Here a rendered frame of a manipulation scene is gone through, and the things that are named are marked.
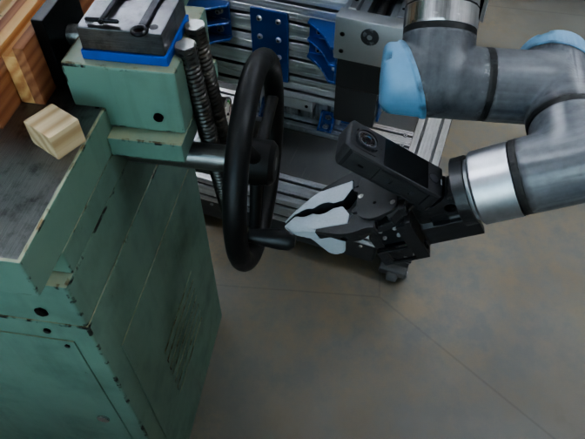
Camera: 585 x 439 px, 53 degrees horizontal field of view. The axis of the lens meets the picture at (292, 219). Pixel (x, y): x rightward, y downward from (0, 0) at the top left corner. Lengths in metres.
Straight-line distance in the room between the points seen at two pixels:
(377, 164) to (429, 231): 0.11
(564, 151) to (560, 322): 1.16
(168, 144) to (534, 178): 0.41
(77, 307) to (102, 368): 0.16
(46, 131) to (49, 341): 0.30
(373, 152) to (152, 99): 0.28
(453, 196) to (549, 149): 0.09
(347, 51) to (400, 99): 0.55
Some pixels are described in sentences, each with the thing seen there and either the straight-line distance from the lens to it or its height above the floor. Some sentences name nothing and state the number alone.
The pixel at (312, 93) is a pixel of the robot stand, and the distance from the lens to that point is 1.42.
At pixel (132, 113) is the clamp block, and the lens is 0.73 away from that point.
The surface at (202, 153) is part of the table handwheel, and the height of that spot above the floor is 0.82.
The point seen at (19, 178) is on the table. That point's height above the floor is 0.90.
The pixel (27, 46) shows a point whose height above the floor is 0.97.
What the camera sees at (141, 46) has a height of 0.98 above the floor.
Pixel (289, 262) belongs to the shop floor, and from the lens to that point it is 1.66.
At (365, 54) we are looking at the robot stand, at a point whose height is 0.71.
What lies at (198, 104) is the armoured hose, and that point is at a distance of 0.74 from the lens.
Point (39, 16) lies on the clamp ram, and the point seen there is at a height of 1.00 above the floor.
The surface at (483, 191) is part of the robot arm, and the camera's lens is 0.58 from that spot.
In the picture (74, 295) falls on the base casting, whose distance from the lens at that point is 0.72.
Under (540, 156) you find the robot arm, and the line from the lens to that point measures 0.57.
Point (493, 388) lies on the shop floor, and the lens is 1.55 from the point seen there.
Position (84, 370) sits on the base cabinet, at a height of 0.58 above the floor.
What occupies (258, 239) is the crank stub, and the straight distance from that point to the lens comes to 0.69.
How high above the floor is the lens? 1.35
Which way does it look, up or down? 50 degrees down
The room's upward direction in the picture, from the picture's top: straight up
